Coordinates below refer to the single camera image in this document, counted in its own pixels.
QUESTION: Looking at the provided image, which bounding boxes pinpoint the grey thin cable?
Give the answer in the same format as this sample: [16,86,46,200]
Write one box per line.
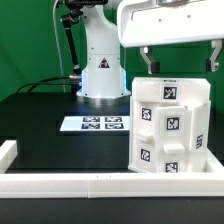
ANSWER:
[52,0,67,93]

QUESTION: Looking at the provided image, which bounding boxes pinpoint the white marker base plate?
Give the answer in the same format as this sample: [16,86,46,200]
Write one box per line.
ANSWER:
[60,116,130,132]

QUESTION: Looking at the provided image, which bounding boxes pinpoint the white U-shaped fence frame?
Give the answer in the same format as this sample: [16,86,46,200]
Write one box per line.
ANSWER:
[0,140,224,198]

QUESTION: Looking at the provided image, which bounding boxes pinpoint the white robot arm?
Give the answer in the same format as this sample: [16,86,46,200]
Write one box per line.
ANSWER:
[65,0,224,102]

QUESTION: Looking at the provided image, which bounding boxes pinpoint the white cabinet top block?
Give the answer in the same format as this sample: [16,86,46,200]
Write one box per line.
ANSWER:
[132,77,210,104]

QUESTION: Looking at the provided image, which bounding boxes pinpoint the white cabinet body box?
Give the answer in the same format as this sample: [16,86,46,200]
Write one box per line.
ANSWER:
[128,101,210,172]

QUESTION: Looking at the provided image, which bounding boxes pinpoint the black cables on table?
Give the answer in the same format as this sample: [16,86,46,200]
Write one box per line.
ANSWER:
[16,75,82,94]

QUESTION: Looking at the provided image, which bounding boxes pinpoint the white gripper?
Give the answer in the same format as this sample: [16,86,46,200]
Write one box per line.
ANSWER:
[117,0,224,74]

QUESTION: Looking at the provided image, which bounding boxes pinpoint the white cabinet door panel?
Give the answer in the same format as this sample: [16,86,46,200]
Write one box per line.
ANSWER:
[155,106,192,173]

